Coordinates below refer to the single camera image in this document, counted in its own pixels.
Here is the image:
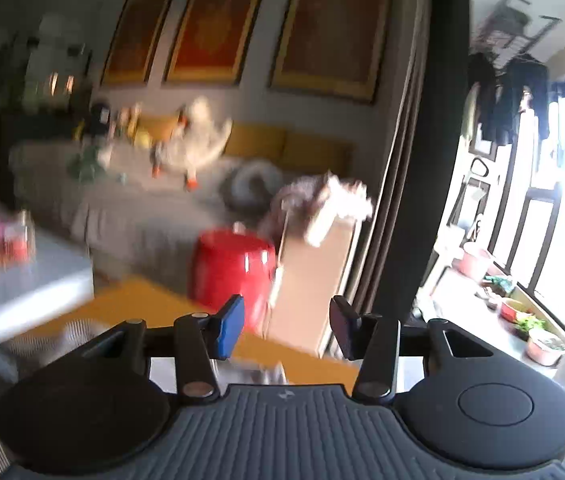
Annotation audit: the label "grey sofa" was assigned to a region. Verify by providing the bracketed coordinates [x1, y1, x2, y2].
[10, 127, 353, 283]

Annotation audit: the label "striped shirt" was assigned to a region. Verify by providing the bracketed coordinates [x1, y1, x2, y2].
[0, 316, 288, 480]

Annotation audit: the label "hanging dark clothes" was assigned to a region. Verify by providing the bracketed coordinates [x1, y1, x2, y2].
[467, 52, 551, 146]

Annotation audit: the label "pile of pink clothes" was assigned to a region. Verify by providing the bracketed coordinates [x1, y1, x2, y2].
[257, 170, 376, 248]

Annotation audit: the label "yellow sofa cushion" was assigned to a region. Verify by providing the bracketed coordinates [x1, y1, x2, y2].
[225, 125, 288, 159]
[282, 132, 354, 177]

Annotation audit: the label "white goose plush toy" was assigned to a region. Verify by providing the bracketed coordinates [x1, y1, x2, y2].
[151, 97, 234, 192]

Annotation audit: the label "large gold framed red picture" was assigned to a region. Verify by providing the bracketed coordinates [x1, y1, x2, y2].
[268, 0, 396, 105]

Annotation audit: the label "ceiling drying rack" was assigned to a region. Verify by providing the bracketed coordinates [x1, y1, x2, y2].
[471, 0, 563, 68]

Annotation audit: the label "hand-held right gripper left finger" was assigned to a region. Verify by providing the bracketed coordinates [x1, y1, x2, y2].
[80, 294, 246, 403]

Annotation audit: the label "small gold framed red picture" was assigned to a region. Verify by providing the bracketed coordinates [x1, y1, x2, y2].
[100, 0, 178, 86]

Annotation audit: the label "white coffee table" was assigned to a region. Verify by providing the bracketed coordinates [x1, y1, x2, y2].
[0, 199, 96, 345]

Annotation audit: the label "tall cardboard box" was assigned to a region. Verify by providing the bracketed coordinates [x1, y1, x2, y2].
[264, 210, 363, 357]

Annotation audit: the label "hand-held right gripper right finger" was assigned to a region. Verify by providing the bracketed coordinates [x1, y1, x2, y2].
[329, 295, 494, 405]

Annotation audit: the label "pink pot with plant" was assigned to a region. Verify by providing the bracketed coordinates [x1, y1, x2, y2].
[524, 327, 565, 367]

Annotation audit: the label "red jar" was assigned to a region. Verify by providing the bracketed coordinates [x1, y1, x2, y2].
[3, 210, 34, 263]

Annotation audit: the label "medium gold framed red picture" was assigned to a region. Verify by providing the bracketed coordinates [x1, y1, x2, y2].
[164, 0, 270, 85]

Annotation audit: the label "red bowl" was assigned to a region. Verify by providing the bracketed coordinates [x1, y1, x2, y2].
[499, 297, 527, 322]

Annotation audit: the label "grey neck pillow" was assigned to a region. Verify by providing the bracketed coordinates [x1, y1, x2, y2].
[221, 159, 284, 212]

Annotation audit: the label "pink flower pot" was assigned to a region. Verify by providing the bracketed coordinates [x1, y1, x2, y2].
[461, 241, 494, 282]

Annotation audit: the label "dark curtain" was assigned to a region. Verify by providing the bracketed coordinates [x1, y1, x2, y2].
[371, 0, 471, 322]

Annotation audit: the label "red pot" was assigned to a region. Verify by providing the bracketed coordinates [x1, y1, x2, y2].
[190, 226, 277, 322]

